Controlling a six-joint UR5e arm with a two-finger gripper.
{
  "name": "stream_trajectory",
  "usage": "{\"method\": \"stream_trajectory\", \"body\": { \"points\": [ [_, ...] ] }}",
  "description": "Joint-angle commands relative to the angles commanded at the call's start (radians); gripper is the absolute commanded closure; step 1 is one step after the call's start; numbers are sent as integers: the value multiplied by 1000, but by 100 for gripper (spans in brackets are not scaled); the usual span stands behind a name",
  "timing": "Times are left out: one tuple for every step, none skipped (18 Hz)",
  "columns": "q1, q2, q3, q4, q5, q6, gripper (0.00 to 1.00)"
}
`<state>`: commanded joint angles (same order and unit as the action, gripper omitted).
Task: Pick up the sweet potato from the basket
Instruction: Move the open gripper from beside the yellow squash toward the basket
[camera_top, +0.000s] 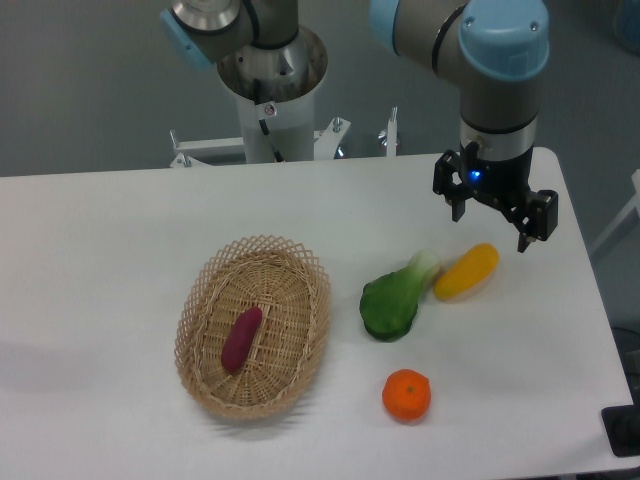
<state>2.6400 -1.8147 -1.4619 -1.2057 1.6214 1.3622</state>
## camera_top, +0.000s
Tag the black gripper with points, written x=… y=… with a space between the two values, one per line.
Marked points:
x=498 y=183

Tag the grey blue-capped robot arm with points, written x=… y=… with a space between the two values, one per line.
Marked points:
x=493 y=51

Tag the woven wicker basket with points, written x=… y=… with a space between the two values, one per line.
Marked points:
x=287 y=282

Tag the purple sweet potato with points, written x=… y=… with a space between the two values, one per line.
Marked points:
x=237 y=346

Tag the yellow squash toy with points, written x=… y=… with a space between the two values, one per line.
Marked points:
x=470 y=271

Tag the green bok choy toy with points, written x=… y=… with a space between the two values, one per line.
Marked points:
x=389 y=304

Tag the orange mandarin toy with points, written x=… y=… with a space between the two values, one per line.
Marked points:
x=406 y=395

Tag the blue object top right corner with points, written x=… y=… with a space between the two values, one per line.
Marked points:
x=626 y=23

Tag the black device at table edge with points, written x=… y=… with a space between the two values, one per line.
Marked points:
x=622 y=428

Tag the white frame at right edge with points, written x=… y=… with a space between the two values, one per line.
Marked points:
x=621 y=224

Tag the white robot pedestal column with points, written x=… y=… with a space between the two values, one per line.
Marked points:
x=275 y=89

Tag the white metal base frame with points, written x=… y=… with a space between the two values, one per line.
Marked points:
x=326 y=144

